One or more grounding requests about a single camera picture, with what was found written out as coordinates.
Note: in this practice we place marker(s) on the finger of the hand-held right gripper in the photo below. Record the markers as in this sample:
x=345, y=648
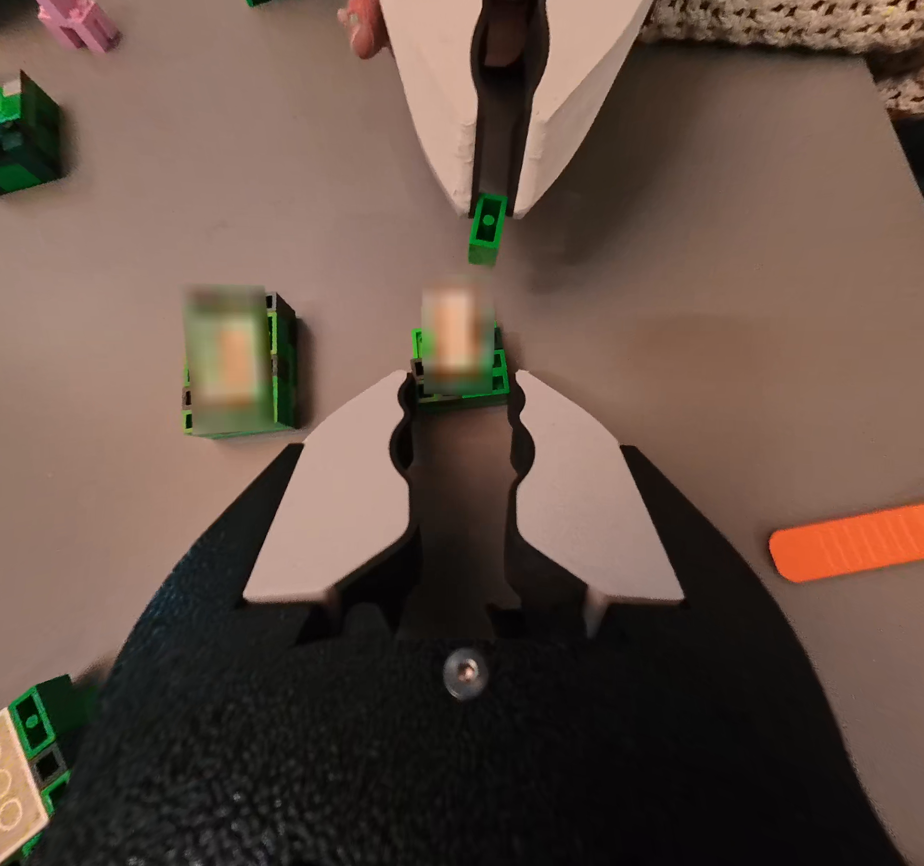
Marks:
x=433, y=50
x=592, y=28

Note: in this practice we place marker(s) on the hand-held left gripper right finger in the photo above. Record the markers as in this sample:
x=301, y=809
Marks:
x=592, y=505

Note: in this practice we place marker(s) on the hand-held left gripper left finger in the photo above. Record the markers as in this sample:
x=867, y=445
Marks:
x=339, y=505

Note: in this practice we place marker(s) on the green lego foot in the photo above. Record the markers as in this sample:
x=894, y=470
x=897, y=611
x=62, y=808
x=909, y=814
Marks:
x=32, y=721
x=283, y=360
x=462, y=404

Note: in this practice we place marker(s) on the small bright green lego brick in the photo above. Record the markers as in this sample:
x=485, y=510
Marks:
x=487, y=230

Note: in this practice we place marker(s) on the green pixelated lego block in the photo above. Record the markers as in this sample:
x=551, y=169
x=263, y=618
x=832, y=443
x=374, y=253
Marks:
x=32, y=137

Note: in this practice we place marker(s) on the person's right hand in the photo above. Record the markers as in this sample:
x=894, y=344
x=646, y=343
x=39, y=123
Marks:
x=364, y=14

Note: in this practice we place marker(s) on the orange brick separator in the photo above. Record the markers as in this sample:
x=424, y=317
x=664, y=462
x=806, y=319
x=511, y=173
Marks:
x=844, y=545

